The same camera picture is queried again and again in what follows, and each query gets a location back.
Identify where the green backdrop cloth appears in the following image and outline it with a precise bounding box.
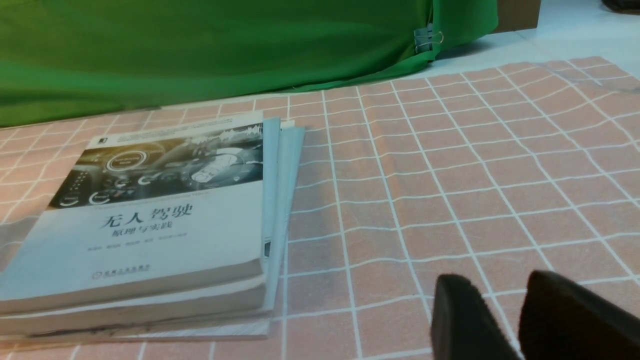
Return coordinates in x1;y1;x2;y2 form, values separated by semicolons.
0;0;499;128

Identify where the metal binder clip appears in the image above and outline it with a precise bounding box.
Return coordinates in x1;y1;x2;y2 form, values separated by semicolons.
413;23;445;54

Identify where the thin booklet at bottom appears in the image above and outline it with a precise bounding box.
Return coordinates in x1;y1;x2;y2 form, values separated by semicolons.
1;120;305;346

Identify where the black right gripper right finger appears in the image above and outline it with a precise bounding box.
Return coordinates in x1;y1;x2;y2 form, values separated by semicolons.
518;270;640;360

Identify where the pink checkered tablecloth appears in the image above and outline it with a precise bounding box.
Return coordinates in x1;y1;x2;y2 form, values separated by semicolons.
0;57;640;360

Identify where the brown cardboard box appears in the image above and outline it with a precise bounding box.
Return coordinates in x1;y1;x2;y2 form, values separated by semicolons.
493;0;542;34

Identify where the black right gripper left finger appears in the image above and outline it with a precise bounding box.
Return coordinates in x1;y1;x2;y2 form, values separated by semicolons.
430;273;519;360

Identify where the top white book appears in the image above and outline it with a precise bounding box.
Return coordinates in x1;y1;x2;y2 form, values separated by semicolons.
0;111;266;315

